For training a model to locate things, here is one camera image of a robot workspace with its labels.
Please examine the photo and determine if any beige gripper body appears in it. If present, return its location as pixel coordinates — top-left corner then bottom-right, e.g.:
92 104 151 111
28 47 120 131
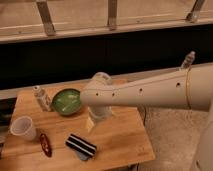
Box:
85 71 114 134

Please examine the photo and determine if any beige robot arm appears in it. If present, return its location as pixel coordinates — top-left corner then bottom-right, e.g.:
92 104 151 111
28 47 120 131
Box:
80 63 213 171

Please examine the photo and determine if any green ceramic bowl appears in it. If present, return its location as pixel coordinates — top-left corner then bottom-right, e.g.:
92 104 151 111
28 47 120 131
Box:
51 88 82 116

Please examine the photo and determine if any white ceramic cup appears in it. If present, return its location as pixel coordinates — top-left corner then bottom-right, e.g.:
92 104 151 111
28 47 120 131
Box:
10 116 37 141

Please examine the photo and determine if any black white striped object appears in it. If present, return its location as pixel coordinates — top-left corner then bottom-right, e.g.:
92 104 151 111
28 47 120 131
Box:
65 134 97 157

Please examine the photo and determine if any clear plastic bottle on table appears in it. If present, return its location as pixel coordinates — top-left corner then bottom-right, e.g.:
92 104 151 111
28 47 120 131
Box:
33 86 52 111

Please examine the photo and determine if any wooden table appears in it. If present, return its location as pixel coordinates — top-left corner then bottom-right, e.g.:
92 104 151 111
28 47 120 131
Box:
0 89 155 171

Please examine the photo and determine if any dark red oval object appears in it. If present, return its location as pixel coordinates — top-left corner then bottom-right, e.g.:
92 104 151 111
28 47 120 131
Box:
39 134 52 157

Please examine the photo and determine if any plastic bottle on ledge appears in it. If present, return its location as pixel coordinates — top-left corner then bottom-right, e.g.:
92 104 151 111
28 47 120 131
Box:
181 51 195 69

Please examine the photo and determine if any middle metal railing post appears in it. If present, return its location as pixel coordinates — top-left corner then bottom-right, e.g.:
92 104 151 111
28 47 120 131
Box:
107 0 117 30

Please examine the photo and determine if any metal railing post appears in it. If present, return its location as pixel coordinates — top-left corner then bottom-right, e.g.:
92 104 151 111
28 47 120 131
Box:
36 0 56 36
186 0 205 23
107 0 117 30

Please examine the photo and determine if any left metal railing post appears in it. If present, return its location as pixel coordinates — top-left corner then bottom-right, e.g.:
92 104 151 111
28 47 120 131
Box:
36 0 56 36

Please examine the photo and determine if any right metal railing post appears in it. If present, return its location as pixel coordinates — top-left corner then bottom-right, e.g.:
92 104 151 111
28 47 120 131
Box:
186 0 205 23

